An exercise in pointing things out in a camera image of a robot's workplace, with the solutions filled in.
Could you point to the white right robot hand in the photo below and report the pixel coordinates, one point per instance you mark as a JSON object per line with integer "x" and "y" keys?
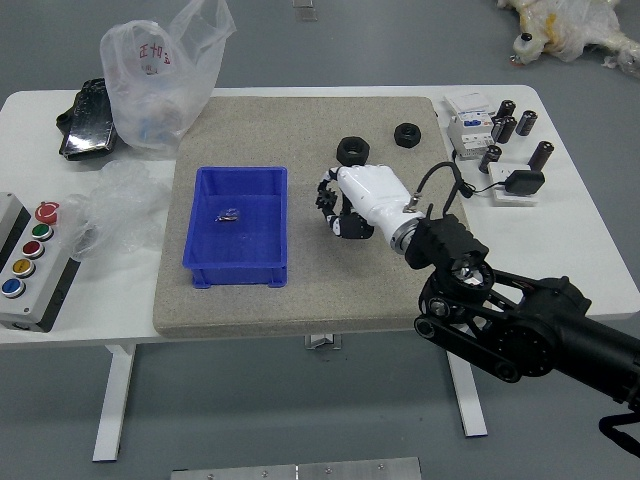
{"x": 375, "y": 192}

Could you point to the black metal gear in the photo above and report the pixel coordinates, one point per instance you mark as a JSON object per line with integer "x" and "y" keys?
{"x": 327, "y": 196}

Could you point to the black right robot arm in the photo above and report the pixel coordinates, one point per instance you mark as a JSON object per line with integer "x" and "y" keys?
{"x": 550, "y": 325}

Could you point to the big black nut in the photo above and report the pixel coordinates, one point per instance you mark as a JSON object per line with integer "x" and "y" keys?
{"x": 353, "y": 150}

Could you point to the small black nut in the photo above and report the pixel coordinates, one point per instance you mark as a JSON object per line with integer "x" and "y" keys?
{"x": 408, "y": 134}

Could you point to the blue plastic box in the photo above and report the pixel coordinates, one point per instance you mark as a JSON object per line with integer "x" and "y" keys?
{"x": 235, "y": 245}

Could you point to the grey button control box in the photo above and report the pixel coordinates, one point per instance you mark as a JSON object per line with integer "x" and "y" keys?
{"x": 45, "y": 285}

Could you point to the grey-brown mat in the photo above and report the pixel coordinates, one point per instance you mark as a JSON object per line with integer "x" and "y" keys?
{"x": 300, "y": 125}

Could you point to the white circuit breaker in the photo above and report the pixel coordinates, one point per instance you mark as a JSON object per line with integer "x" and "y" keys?
{"x": 465, "y": 135}

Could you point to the black cylindrical capacitor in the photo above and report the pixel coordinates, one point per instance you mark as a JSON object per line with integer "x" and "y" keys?
{"x": 491, "y": 158}
{"x": 541, "y": 155}
{"x": 506, "y": 108}
{"x": 504, "y": 129}
{"x": 527, "y": 122}

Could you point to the white power socket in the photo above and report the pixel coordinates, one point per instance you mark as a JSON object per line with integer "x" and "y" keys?
{"x": 500, "y": 195}

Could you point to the small white carton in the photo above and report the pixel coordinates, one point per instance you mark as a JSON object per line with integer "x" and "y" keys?
{"x": 468, "y": 102}

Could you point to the black power adapter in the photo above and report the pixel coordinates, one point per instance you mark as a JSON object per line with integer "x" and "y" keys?
{"x": 524, "y": 181}

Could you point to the small metal part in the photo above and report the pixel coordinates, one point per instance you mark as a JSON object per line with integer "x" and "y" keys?
{"x": 227, "y": 216}

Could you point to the small metal floor plate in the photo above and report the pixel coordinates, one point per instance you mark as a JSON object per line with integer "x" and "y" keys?
{"x": 305, "y": 10}

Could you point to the white table leg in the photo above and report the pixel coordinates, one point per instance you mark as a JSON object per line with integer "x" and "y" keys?
{"x": 112, "y": 400}
{"x": 470, "y": 400}

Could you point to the white plastic bag red print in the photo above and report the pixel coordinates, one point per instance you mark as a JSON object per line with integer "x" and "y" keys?
{"x": 150, "y": 90}

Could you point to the crumpled clear plastic wrap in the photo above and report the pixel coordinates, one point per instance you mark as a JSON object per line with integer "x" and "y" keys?
{"x": 125, "y": 200}

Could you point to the plush toy in plastic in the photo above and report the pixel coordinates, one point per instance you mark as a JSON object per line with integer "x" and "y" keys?
{"x": 565, "y": 25}

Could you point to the large grey metal plate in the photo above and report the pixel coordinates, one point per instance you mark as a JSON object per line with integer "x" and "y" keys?
{"x": 295, "y": 471}

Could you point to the black plastic package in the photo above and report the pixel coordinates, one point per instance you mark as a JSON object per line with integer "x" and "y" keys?
{"x": 87, "y": 125}

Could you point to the red emergency stop button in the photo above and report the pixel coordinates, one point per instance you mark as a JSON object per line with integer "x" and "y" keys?
{"x": 47, "y": 211}

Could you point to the green push button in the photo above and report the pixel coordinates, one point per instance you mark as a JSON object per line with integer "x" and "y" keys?
{"x": 41, "y": 231}

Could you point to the red push button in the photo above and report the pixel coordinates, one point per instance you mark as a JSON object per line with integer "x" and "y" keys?
{"x": 33, "y": 248}

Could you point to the yellow push button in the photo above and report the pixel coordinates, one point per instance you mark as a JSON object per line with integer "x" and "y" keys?
{"x": 23, "y": 266}

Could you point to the blue push button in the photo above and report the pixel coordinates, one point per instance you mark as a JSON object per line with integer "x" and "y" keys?
{"x": 12, "y": 287}

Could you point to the metal bracket under table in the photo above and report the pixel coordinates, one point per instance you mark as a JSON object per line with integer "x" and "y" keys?
{"x": 324, "y": 341}

